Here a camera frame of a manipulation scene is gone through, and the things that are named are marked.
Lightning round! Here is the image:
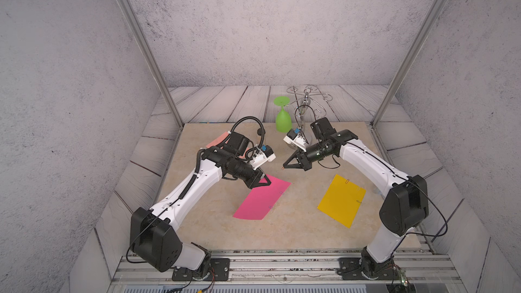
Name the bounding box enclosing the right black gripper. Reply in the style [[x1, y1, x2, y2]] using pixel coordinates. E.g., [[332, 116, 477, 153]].
[[283, 142, 331, 171]]

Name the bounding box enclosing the magenta paper sheet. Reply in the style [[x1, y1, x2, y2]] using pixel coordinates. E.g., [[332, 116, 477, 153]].
[[233, 175, 291, 221]]

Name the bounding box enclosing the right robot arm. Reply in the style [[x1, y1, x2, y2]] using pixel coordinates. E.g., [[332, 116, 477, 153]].
[[283, 117, 429, 279]]

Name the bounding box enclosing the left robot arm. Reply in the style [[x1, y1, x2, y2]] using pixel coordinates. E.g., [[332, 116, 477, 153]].
[[128, 132, 275, 279]]

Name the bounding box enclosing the green plastic wine glass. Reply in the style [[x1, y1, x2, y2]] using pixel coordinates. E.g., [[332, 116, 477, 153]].
[[274, 96, 293, 133]]

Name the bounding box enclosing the salmon pink paper sheet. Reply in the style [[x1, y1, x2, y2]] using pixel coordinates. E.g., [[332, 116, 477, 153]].
[[206, 132, 230, 148]]

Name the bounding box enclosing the yellow paper sheet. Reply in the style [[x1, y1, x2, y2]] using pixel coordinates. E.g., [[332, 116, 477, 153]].
[[317, 175, 366, 228]]

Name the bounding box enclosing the silver metal hanger stand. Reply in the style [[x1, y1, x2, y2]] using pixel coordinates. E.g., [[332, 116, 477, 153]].
[[286, 85, 333, 128]]

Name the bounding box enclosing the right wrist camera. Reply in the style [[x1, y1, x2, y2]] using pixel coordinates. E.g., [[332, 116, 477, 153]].
[[284, 128, 309, 151]]

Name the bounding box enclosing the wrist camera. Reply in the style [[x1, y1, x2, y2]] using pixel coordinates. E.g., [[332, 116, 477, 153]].
[[249, 145, 276, 170], [284, 128, 309, 151]]

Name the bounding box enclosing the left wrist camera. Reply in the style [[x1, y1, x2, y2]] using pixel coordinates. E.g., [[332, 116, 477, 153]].
[[249, 145, 276, 170]]

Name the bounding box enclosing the aluminium front rail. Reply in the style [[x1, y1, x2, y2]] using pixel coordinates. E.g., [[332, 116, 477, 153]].
[[111, 248, 466, 292]]

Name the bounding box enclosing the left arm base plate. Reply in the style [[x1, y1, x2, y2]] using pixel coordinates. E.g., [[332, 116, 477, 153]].
[[172, 257, 231, 282]]

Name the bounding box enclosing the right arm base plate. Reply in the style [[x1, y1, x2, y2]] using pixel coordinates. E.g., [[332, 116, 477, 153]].
[[336, 257, 400, 281]]

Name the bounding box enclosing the right aluminium frame post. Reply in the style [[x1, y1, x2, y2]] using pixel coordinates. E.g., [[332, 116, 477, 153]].
[[370, 0, 448, 129]]

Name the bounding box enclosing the aluminium frame post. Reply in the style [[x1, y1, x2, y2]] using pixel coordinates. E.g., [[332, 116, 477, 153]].
[[116, 0, 184, 130], [370, 0, 448, 129]]

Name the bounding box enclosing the left aluminium frame post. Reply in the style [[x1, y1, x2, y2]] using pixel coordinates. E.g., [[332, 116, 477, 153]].
[[116, 0, 184, 130]]

